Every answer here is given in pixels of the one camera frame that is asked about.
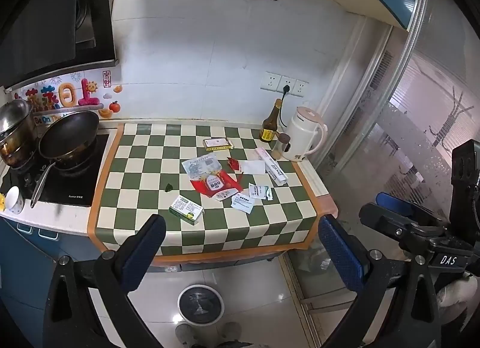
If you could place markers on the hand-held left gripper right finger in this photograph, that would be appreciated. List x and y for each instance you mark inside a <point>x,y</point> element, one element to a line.
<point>342,258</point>

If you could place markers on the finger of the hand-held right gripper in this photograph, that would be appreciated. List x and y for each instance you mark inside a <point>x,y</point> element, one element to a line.
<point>392,202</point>
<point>378,214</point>

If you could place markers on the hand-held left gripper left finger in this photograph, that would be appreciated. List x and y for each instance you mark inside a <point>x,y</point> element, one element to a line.
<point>145,247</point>

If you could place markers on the green white box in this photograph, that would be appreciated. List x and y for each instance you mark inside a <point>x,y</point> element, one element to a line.
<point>186,210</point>

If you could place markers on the round white trash bin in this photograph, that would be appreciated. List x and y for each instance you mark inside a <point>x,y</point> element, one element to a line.
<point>200,305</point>

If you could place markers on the red snack packet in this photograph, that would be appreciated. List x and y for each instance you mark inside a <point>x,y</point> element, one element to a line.
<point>215,184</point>

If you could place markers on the white paper sheet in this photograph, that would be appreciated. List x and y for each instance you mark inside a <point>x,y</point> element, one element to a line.
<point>252,167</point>

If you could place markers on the person's right hand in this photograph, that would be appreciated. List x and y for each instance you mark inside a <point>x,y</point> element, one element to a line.
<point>455,290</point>

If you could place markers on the green leaf scrap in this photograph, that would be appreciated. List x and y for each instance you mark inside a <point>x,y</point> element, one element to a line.
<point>169,187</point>

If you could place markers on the sliding glass door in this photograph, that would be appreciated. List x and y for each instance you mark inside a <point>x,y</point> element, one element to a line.
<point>412,126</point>

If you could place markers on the green checkered mat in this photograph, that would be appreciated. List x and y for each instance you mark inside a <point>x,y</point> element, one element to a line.
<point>150,168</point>

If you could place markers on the black induction cooktop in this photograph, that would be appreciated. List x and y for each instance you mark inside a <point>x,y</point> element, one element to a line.
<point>80,183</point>

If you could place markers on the small white sachet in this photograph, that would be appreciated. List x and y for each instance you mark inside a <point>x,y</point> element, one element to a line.
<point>269,193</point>

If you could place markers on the pale blue plastic packet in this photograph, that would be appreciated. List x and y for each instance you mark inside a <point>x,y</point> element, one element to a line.
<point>200,166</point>

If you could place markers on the white blue sachet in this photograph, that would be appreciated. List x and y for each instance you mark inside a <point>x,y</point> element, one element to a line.
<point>258,191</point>
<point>242,202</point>

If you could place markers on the white electric kettle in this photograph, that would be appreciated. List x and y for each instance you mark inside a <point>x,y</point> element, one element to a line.
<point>302,134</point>

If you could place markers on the long white box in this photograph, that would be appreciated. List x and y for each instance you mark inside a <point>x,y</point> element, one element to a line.
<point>273,167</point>

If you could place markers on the small spice jar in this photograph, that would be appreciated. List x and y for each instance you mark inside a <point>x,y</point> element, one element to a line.
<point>282,145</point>

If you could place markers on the small red wrapper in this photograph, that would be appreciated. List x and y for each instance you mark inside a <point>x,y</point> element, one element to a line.
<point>234,165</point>

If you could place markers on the blue lower cabinet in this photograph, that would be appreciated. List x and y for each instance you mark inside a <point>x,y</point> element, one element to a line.
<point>26,280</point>

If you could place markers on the yellow white small box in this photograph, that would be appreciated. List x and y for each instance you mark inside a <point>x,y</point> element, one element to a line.
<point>217,144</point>

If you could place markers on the black frying pan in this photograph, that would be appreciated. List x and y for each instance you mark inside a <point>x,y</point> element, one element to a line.
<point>69,134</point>

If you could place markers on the white cup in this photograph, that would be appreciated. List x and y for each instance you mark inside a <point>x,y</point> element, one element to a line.
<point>15,199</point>

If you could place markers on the dark sauce bottle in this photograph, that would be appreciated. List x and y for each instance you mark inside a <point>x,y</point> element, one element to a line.
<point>270,124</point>

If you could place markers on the black power plug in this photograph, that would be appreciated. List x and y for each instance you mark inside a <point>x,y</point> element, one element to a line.
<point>286,89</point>

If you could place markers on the steel pot with lid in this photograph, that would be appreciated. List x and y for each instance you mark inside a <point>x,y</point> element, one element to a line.
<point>15,126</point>

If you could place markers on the black range hood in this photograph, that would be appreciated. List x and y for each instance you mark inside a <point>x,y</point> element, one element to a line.
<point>48,21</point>

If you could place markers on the white wall socket strip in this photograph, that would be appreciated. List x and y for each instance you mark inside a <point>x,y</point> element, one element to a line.
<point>285,83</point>

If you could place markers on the colourful wall sticker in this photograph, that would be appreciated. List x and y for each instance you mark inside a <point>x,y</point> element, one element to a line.
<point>71,94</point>

